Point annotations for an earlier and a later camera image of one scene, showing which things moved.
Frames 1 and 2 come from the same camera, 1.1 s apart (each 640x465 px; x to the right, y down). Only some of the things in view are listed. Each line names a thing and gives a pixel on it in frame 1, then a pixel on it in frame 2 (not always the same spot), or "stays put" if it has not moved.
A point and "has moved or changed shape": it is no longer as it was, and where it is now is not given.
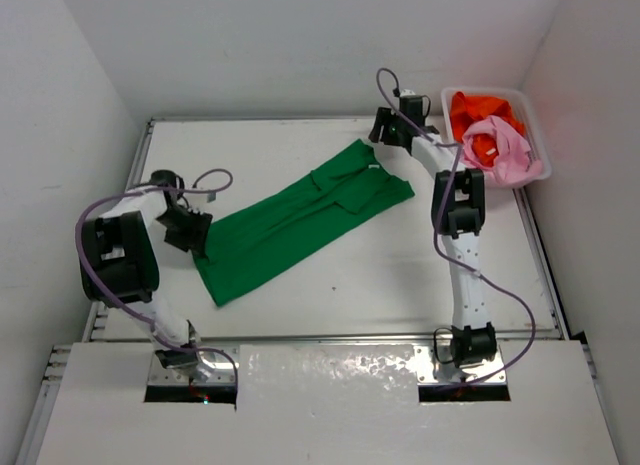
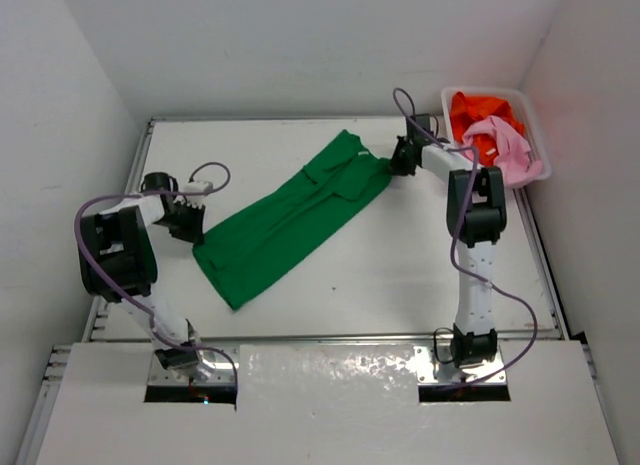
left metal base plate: (218, 360) stays put
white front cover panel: (328, 404) stays put
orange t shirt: (465, 110) stays put
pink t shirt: (517, 158) stays put
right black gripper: (385, 117) -> (396, 168)
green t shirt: (248, 235) has moved or changed shape
